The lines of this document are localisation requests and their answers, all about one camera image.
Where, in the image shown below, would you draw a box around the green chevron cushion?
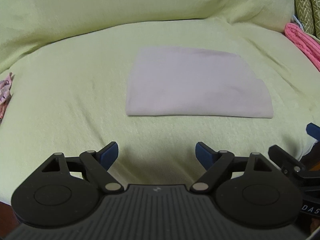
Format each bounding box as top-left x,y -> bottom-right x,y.
295,0 -> 315,35
311,0 -> 320,38

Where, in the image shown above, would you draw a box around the green chevron cushion back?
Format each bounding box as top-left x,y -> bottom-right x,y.
311,0 -> 320,38

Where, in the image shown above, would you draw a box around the pink folded towel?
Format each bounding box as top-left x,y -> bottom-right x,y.
284,23 -> 319,70

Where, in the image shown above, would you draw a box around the green chevron cushion front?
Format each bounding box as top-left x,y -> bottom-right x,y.
295,0 -> 315,35

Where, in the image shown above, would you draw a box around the light grey garment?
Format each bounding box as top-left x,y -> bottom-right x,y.
125,47 -> 274,118

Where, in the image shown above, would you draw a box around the pink floral cloth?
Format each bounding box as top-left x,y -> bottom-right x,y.
0,72 -> 13,122

